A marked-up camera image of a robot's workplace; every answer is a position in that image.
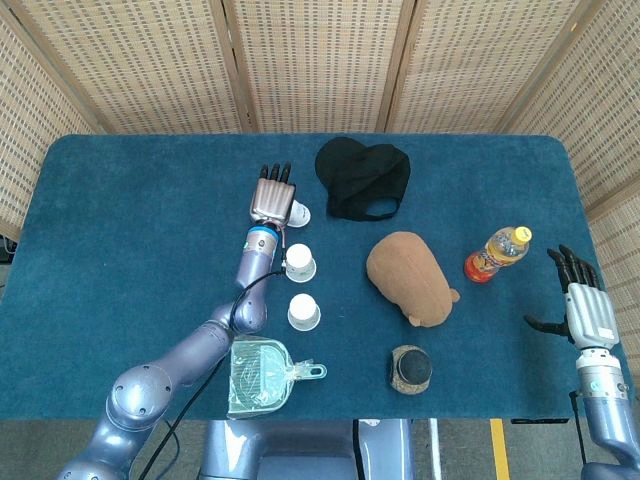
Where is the white paper cup green flower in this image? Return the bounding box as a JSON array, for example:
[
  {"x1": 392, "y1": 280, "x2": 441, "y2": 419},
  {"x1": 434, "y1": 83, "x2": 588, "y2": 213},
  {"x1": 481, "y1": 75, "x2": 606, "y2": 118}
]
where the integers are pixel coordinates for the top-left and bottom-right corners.
[{"x1": 287, "y1": 293, "x2": 321, "y2": 332}]

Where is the green dustpan set in plastic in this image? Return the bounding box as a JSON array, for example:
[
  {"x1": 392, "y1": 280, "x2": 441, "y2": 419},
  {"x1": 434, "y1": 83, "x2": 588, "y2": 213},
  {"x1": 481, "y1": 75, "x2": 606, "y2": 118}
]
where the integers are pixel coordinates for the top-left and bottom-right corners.
[{"x1": 227, "y1": 335, "x2": 329, "y2": 420}]

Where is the black floor cable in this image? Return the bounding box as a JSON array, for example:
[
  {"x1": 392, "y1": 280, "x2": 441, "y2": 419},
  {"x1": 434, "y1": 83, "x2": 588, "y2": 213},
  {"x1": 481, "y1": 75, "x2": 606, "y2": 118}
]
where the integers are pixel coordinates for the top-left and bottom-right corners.
[{"x1": 157, "y1": 420, "x2": 181, "y2": 471}]

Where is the orange drink bottle yellow cap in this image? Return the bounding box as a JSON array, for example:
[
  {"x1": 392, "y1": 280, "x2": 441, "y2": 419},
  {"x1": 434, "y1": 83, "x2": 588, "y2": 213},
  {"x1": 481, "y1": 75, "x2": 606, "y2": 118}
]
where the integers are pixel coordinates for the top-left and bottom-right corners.
[{"x1": 463, "y1": 225, "x2": 533, "y2": 285}]

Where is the brown plush toy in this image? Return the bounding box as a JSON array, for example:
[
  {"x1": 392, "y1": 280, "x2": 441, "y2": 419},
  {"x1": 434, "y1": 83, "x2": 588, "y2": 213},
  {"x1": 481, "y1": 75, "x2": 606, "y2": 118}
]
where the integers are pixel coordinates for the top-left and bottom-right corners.
[{"x1": 365, "y1": 230, "x2": 462, "y2": 329}]

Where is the blue table carpet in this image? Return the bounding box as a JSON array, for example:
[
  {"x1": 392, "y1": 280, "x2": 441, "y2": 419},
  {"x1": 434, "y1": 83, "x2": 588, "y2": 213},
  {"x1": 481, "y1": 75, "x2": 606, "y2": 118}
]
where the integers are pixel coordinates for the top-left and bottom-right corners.
[{"x1": 0, "y1": 133, "x2": 634, "y2": 422}]

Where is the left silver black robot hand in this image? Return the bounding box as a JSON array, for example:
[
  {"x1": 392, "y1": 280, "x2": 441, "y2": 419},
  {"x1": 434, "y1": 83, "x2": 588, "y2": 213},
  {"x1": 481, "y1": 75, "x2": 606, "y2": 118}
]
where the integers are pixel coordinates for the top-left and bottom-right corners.
[{"x1": 248, "y1": 161, "x2": 297, "y2": 227}]

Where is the silver robot torso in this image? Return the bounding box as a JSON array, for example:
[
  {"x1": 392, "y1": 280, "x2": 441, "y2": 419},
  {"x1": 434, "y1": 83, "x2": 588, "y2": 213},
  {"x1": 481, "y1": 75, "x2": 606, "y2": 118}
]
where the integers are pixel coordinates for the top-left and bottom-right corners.
[{"x1": 197, "y1": 418, "x2": 416, "y2": 480}]

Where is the black baseball cap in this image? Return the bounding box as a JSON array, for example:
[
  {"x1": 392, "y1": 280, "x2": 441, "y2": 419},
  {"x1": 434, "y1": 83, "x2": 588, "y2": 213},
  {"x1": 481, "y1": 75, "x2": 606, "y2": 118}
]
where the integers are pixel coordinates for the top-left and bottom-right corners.
[{"x1": 314, "y1": 136, "x2": 412, "y2": 222}]

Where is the glass jar black lid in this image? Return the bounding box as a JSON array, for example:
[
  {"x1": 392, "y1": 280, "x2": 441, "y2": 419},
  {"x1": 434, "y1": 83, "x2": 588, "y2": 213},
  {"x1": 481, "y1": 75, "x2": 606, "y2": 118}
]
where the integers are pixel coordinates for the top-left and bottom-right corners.
[{"x1": 387, "y1": 343, "x2": 433, "y2": 395}]

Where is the bamboo folding screen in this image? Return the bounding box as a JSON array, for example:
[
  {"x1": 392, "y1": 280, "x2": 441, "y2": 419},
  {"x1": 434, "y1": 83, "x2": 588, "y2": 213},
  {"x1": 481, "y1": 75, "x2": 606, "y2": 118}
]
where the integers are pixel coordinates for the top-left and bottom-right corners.
[{"x1": 0, "y1": 0, "x2": 640, "y2": 241}]

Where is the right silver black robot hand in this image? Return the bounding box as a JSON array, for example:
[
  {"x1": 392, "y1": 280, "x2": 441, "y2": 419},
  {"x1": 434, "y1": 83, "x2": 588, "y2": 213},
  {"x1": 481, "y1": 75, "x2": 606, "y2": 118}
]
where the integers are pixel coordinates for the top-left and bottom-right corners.
[{"x1": 523, "y1": 243, "x2": 619, "y2": 351}]

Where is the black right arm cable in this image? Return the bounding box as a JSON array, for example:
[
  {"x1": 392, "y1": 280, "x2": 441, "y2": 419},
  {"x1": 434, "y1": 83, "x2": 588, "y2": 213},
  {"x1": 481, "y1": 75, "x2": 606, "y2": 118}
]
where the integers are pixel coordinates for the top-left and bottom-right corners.
[{"x1": 569, "y1": 392, "x2": 594, "y2": 471}]

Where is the white paper cup blue flower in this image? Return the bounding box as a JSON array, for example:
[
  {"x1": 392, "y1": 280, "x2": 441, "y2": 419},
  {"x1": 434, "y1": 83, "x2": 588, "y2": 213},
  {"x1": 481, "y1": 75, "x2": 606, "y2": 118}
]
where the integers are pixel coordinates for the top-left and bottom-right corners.
[{"x1": 289, "y1": 199, "x2": 312, "y2": 229}]

